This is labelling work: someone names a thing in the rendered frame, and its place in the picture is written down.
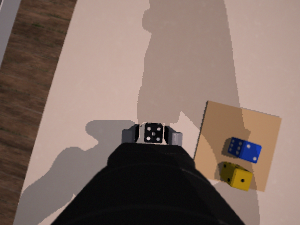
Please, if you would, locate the black die with white pips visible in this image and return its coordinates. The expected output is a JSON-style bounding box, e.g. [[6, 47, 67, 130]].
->
[[144, 123, 163, 143]]

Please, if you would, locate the yellow die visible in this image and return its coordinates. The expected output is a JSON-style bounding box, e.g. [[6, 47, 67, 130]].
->
[[220, 162, 253, 191]]

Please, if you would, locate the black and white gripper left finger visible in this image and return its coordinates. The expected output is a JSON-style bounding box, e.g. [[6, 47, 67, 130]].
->
[[121, 124, 140, 144]]

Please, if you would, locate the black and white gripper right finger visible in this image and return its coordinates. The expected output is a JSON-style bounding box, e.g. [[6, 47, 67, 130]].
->
[[164, 126, 183, 147]]

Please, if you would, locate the blue die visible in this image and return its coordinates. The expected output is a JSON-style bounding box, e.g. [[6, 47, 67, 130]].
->
[[228, 137, 262, 163]]

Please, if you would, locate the tan square mat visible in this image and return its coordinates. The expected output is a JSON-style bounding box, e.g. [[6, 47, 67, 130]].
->
[[193, 100, 282, 192]]

